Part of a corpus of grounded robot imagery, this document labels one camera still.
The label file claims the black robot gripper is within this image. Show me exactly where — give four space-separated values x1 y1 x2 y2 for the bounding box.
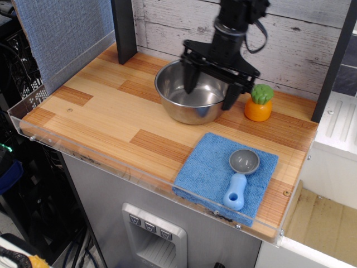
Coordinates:
181 23 260 110

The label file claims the stainless steel bowl pot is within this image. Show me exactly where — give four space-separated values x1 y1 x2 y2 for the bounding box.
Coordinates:
155 60 229 125

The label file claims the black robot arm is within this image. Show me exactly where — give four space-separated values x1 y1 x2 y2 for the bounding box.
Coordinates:
181 0 270 111

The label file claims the orange toy carrot green top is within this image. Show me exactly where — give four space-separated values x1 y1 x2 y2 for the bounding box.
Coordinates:
244 84 274 122

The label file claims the grey blue toy scoop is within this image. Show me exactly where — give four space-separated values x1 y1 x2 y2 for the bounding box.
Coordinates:
223 149 260 211

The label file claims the blue microfiber cloth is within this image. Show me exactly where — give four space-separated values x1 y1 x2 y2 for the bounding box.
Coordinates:
172 133 278 227

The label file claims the blue fabric panel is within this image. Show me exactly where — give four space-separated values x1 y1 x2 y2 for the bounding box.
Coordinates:
12 0 115 94

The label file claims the silver toy fridge cabinet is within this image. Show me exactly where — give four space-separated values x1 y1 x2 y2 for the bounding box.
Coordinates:
64 155 261 267

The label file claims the clear acrylic table guard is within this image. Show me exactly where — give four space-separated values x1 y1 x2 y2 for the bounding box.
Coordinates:
7 30 315 248

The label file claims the grey water dispenser panel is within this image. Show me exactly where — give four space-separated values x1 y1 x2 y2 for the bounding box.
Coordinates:
122 203 188 267

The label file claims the white toy sink unit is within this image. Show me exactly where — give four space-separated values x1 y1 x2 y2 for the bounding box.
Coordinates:
256 92 356 267

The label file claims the yellow object bottom left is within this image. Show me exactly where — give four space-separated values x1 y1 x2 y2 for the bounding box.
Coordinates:
28 255 50 268

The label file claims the black vertical post right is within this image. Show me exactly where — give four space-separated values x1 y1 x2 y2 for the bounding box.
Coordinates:
311 0 356 123

